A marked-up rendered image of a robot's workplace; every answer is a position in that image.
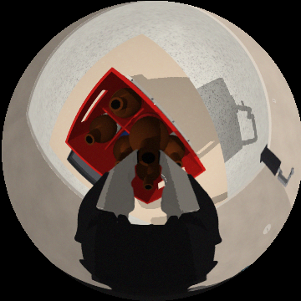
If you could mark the red box with cut-out openings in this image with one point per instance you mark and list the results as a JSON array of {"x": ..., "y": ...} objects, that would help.
[{"x": 98, "y": 156}]

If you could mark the brown bottle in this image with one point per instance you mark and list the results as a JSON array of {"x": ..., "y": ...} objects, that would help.
[
  {"x": 102, "y": 129},
  {"x": 122, "y": 147},
  {"x": 148, "y": 174},
  {"x": 175, "y": 149},
  {"x": 149, "y": 134},
  {"x": 126, "y": 101}
]

